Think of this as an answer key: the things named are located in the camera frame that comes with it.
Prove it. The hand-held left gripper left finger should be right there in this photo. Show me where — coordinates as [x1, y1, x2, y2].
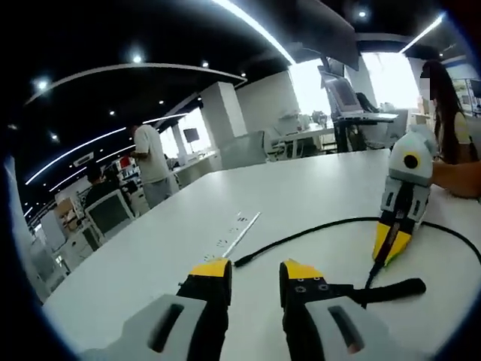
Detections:
[78, 257, 233, 361]

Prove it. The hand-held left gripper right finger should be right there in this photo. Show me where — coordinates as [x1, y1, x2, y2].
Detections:
[278, 258, 433, 361]

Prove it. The black charging cable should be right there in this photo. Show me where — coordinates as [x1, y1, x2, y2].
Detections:
[232, 216, 481, 293]

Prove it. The black velcro strap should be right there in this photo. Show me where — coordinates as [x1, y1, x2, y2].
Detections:
[330, 277, 428, 308]

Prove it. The white desk socket strip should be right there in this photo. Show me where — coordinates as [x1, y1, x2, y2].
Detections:
[204, 211, 262, 263]

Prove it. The standing desk with monitor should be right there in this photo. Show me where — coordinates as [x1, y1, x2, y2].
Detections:
[317, 56, 400, 153]

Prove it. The white desk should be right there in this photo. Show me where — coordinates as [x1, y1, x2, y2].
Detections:
[41, 148, 481, 361]

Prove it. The grey mesh office chair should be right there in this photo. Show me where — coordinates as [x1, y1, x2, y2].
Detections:
[83, 189, 136, 242]

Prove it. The white square pillar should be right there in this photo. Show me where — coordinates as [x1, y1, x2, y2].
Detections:
[198, 81, 249, 146]

